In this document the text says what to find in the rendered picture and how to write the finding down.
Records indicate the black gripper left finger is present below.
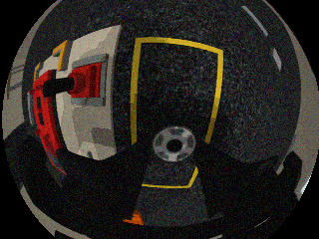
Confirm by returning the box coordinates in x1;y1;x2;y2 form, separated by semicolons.
56;135;152;220

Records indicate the yellow rectangular outline on table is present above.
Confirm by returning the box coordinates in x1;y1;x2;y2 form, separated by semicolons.
131;37;223;188

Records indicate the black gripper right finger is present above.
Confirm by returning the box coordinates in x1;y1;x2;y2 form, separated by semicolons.
194;138;279;219

